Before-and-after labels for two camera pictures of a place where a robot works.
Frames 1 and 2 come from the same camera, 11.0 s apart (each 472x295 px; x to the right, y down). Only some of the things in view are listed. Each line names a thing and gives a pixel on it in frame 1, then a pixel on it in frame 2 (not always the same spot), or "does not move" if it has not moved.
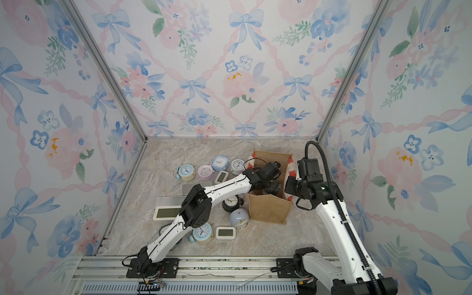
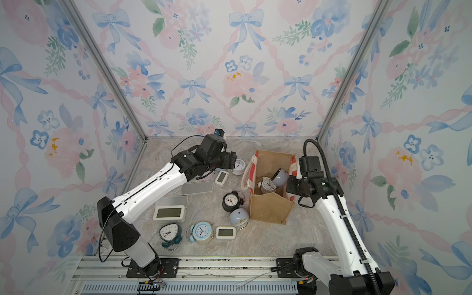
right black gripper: [289, 186] does not move
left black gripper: [275, 188] → [230, 160]
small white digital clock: [221, 177] does not move
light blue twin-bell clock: [201, 235] does not move
